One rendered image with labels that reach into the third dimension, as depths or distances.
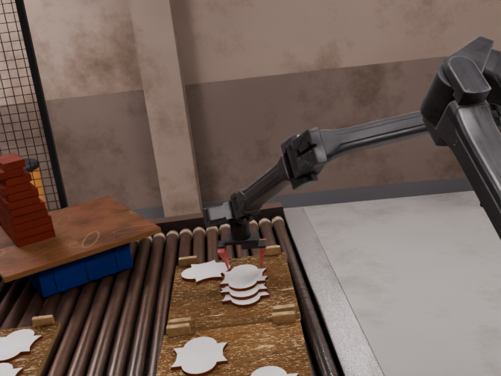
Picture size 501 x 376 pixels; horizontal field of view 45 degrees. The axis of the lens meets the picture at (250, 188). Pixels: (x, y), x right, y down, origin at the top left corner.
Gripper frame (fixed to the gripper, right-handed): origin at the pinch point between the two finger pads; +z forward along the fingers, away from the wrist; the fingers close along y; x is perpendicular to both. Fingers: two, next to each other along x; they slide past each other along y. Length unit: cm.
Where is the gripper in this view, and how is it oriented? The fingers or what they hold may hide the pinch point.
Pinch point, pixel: (244, 265)
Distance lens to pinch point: 182.2
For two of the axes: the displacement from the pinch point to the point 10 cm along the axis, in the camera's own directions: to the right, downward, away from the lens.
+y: 9.9, -0.9, -0.6
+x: 0.3, -3.2, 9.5
